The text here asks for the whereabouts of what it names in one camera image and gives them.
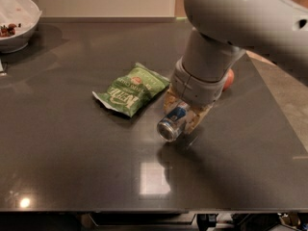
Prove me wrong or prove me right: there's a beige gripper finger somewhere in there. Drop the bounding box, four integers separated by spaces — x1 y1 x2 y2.
184 104 213 134
164 85 179 115

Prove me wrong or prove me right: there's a silver blue Red Bull can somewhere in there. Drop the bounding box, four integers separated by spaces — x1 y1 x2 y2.
157 102 190 142

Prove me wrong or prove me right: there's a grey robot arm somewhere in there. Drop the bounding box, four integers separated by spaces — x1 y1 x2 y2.
164 0 308 134

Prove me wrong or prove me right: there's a red apple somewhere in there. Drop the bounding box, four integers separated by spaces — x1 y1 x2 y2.
222 69 234 91

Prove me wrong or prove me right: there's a green chip bag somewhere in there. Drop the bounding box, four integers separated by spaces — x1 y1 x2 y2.
92 63 169 117

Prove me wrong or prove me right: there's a white bowl with food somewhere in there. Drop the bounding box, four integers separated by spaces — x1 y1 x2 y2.
0 0 42 53

